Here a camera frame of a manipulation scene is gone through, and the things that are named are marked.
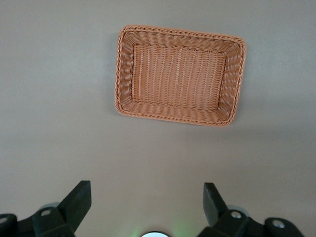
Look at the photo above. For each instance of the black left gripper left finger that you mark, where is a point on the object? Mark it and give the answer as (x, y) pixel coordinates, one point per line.
(61, 222)

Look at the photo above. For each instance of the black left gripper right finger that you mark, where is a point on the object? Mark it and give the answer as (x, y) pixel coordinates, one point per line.
(222, 222)

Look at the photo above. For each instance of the brown wicker basket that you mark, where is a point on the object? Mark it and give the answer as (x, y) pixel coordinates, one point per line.
(177, 79)

